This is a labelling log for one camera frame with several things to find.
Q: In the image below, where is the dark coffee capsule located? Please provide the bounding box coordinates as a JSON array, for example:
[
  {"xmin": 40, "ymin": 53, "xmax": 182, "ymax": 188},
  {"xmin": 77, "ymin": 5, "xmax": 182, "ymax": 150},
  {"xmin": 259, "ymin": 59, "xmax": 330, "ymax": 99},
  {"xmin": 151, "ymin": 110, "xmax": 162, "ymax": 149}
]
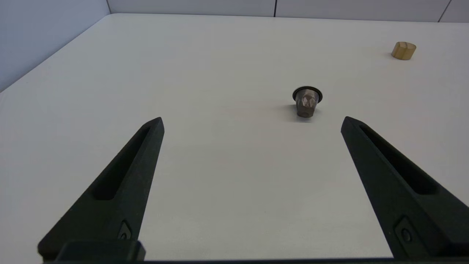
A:
[{"xmin": 292, "ymin": 86, "xmax": 323, "ymax": 118}]

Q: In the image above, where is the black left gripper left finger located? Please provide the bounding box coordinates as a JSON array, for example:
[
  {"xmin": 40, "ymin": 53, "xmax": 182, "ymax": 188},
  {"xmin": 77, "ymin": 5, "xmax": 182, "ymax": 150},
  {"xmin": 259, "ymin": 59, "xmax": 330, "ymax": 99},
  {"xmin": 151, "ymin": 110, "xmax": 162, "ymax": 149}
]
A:
[{"xmin": 38, "ymin": 117, "xmax": 165, "ymax": 261}]

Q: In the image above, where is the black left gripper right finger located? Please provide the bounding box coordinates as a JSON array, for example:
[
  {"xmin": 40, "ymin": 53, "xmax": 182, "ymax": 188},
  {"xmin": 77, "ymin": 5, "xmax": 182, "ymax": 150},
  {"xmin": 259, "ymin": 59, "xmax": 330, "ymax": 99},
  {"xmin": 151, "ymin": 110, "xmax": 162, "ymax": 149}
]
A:
[{"xmin": 340, "ymin": 116, "xmax": 469, "ymax": 259}]

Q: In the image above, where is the small wooden cylinder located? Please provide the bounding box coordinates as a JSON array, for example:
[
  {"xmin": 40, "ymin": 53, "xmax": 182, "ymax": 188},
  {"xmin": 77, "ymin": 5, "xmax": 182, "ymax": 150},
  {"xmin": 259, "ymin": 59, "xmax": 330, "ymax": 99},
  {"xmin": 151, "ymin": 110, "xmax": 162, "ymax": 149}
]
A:
[{"xmin": 391, "ymin": 41, "xmax": 417, "ymax": 61}]

